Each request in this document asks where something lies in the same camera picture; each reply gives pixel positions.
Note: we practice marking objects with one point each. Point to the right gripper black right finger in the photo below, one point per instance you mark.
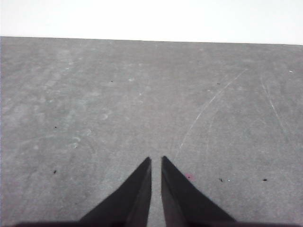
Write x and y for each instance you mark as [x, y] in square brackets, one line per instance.
[182, 201]

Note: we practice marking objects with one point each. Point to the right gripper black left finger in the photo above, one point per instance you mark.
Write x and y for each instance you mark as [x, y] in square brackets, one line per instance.
[127, 201]

